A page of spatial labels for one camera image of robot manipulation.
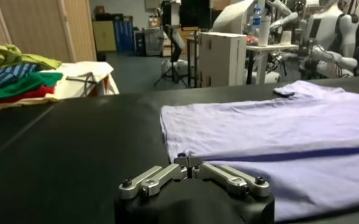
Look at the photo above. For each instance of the black tripod stand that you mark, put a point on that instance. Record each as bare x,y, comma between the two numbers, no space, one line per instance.
176,54

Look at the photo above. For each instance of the white curved device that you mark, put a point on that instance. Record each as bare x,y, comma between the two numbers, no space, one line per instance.
231,18

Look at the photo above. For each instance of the blue storage cabinet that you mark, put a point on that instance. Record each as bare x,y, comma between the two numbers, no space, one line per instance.
123,35

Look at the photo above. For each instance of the red garment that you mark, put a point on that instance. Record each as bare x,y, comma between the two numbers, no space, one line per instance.
36,92

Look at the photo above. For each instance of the white humanoid robot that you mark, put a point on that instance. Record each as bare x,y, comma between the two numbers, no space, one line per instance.
325,27

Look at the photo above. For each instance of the lime green garment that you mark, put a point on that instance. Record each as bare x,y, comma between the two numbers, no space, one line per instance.
5,56

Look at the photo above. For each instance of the lavender t-shirt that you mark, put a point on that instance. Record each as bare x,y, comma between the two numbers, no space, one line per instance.
273,131

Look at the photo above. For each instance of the beige garment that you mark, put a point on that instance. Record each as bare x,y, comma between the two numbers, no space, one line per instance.
30,102

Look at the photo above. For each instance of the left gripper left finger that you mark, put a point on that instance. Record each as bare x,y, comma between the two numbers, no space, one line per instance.
161,176

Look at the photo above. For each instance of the large black table cover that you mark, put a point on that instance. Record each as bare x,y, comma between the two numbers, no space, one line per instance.
90,137

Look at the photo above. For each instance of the pile of colourful clothes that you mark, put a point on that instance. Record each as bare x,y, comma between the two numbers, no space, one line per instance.
23,85

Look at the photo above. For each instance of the white paper cup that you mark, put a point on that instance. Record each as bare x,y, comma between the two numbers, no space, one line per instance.
286,38

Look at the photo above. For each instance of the white thermos bottle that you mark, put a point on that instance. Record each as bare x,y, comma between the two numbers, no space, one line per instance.
264,30

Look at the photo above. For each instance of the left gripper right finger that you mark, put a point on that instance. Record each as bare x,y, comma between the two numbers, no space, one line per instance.
228,179

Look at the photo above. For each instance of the blue striped garment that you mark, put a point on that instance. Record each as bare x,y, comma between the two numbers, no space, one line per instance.
8,74

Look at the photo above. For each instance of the small white robot base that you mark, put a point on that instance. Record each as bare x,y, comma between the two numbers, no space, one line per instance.
180,65

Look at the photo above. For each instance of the yellow cabinet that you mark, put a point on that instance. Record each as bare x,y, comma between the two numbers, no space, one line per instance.
104,36

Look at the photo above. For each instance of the black monitor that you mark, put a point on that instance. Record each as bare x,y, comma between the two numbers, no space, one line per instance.
196,13

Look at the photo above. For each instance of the white adjustable side table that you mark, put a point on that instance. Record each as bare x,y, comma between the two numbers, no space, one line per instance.
261,61

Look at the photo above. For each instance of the tall white cardboard box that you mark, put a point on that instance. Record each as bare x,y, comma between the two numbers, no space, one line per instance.
222,58

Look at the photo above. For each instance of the clear water bottle blue label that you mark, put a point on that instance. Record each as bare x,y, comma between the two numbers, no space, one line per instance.
256,18

